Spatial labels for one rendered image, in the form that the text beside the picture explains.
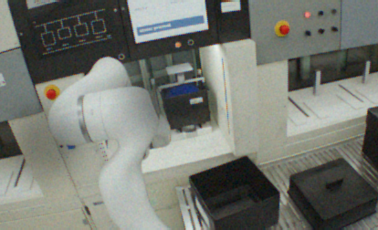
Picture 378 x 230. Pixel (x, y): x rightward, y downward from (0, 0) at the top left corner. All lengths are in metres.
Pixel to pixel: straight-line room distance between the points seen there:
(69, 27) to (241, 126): 0.81
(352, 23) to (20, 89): 1.45
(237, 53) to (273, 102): 0.33
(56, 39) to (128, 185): 0.73
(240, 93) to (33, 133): 0.89
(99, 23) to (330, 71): 1.50
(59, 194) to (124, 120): 1.04
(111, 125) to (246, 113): 0.87
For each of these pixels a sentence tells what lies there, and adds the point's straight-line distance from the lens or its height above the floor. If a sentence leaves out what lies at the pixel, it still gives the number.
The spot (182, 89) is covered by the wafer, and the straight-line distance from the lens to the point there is 1.66.
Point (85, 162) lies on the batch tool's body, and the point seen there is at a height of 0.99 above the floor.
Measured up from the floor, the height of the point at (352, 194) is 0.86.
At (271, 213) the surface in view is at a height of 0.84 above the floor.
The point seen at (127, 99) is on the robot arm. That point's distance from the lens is 0.61.
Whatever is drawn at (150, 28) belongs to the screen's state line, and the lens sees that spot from 1.22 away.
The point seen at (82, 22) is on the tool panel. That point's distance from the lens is 1.22.
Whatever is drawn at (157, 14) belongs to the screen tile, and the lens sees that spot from 1.22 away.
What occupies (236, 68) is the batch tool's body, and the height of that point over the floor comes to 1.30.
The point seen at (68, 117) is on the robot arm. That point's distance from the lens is 0.64.
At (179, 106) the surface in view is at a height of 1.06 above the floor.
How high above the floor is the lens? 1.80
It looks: 30 degrees down
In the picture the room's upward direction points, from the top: 9 degrees counter-clockwise
